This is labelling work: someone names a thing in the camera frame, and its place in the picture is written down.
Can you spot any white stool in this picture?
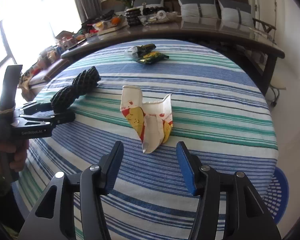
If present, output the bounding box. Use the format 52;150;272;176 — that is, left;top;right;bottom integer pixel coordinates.
269;75;286;107

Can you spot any grey white pillow right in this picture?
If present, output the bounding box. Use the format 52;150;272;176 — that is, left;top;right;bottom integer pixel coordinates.
218;0;254;28

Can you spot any green snack packet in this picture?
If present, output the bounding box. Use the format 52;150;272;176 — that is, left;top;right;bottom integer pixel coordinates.
137;51;169;64

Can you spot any striped tablecloth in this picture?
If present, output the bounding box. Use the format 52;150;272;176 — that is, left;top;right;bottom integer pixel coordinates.
13;39;279;239

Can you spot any grey white pillow left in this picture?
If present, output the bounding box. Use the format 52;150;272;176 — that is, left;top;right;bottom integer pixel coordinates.
178;0;219;18

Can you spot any dark long wooden table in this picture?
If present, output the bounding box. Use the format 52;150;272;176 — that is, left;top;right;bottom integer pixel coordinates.
62;16;285;94

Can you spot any potted green plant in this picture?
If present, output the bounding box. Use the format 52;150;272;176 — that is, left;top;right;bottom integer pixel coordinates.
116;0;141;27

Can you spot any grey white pillow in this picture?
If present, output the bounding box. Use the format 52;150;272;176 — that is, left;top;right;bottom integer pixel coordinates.
178;0;219;18
218;0;254;28

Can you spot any left hand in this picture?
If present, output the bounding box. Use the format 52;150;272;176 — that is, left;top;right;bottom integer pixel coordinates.
0;140;29;176

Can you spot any glass bowl with tape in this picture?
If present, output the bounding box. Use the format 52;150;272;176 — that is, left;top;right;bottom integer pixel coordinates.
138;10;178;25

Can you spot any fruit tray with oranges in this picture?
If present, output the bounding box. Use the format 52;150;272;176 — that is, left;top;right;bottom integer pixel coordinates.
92;16;128;35

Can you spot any blue plastic basket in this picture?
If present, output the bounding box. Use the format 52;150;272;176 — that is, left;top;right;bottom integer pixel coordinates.
263;167;289;224

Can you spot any dark clear wrapper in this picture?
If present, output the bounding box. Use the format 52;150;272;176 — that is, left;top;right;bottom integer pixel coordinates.
124;43;156;59

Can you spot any brown sofa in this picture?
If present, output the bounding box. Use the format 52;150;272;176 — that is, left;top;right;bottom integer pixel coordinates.
130;0;254;27

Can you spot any black foam net roll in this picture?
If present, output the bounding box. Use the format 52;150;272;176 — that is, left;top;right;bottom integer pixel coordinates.
50;66;101;113

